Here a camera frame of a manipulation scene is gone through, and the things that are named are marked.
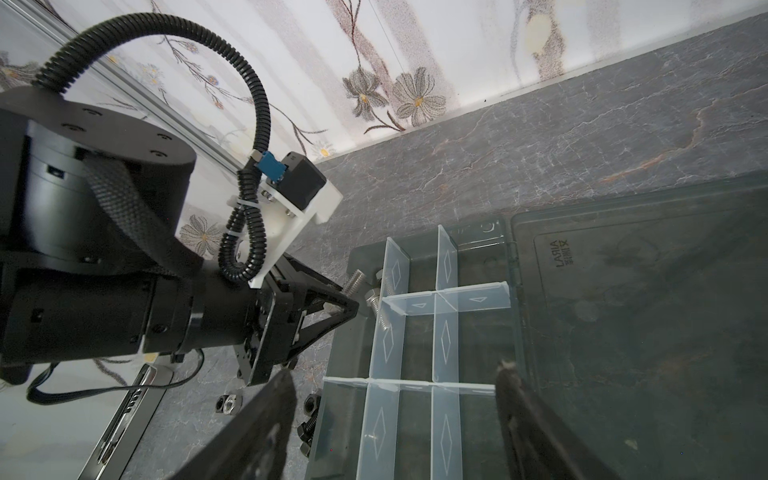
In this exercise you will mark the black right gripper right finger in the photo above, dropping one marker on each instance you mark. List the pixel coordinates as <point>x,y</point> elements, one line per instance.
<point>537,443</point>

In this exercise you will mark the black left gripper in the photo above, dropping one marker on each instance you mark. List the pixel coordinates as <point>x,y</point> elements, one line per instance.
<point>274,334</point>

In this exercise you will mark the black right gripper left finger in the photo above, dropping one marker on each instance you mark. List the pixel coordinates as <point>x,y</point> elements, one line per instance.
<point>254,444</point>

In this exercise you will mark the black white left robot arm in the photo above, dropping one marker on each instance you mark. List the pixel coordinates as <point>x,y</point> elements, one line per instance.
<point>91,265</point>

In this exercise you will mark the silver hex nut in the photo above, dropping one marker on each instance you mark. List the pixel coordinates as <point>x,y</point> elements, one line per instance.
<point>229,404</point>

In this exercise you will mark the silver hex bolt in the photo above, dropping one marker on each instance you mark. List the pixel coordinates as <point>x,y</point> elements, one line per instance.
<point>373,301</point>
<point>356,281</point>

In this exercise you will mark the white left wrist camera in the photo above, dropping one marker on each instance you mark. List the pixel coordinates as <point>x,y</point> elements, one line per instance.
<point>276,200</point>

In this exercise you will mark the green plastic organizer box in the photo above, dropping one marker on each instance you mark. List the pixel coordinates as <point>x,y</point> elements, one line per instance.
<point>641,321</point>

